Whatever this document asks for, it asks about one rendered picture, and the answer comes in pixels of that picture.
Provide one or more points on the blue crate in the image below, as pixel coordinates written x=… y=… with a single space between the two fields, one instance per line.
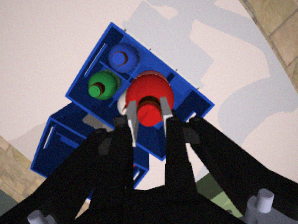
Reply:
x=62 y=142
x=149 y=138

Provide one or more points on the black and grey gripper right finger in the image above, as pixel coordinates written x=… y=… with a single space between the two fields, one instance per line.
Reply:
x=263 y=196

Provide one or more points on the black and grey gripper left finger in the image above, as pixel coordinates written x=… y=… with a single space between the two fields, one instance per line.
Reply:
x=64 y=192

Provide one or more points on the green bottle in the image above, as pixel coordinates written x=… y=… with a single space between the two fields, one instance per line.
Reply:
x=105 y=83

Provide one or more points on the blue bottle with grey label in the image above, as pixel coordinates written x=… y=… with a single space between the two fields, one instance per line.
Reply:
x=127 y=60

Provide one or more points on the white bottle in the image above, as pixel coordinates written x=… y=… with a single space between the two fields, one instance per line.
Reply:
x=121 y=102

